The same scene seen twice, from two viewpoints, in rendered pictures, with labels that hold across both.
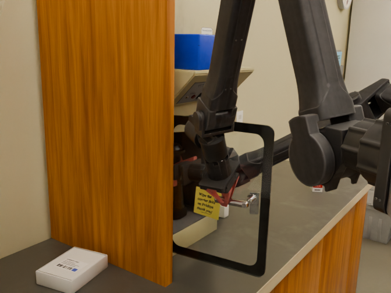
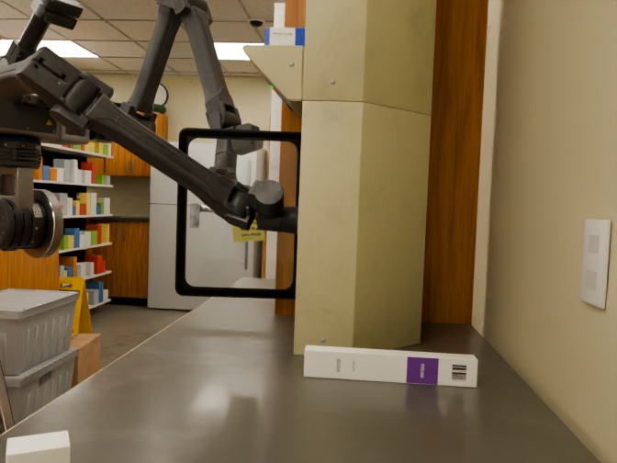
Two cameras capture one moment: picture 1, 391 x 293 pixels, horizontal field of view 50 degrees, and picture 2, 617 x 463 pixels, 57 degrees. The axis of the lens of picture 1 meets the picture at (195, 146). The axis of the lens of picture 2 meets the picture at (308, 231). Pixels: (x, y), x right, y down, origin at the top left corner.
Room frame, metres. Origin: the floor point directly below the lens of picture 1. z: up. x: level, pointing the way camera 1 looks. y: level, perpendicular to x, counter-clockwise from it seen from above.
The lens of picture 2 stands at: (2.32, -0.60, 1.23)
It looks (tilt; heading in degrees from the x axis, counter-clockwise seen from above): 3 degrees down; 150
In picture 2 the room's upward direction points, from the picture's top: 2 degrees clockwise
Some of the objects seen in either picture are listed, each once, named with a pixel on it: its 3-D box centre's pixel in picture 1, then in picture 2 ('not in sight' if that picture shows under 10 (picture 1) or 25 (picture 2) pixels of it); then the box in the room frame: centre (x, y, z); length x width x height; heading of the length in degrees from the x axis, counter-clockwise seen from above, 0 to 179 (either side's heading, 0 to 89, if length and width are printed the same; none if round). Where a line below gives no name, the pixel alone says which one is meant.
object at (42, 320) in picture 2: not in sight; (16, 328); (-1.05, -0.41, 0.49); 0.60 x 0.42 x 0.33; 145
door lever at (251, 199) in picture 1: (235, 199); not in sight; (1.00, -0.10, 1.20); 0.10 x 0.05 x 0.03; 61
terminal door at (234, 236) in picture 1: (214, 194); (241, 214); (1.06, -0.05, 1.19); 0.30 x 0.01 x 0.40; 61
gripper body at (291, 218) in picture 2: not in sight; (300, 220); (1.27, -0.01, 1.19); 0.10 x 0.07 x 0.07; 147
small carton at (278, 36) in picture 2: not in sight; (282, 46); (1.26, -0.06, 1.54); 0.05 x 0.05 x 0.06; 61
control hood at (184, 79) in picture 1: (210, 85); (283, 89); (1.23, -0.04, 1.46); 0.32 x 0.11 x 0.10; 145
